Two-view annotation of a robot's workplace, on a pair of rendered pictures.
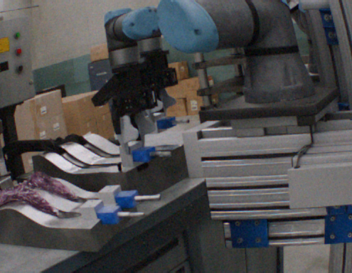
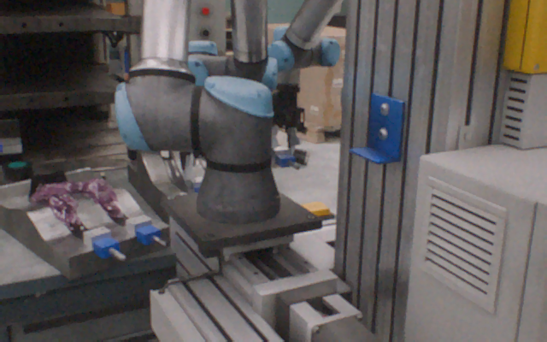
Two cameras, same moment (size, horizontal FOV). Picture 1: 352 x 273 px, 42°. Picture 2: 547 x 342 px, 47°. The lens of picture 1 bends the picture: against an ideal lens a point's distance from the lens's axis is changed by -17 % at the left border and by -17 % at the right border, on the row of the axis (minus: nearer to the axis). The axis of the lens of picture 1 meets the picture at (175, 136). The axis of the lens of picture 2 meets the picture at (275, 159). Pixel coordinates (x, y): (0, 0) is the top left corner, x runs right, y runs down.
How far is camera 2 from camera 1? 0.83 m
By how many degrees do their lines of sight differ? 29
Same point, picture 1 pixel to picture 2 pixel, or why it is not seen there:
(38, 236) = (38, 245)
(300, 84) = (233, 208)
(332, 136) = (232, 278)
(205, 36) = (132, 140)
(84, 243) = (64, 268)
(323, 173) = (163, 315)
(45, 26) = not seen: outside the picture
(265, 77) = (203, 188)
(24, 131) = (314, 72)
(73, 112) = not seen: hidden behind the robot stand
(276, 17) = (226, 130)
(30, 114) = not seen: hidden behind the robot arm
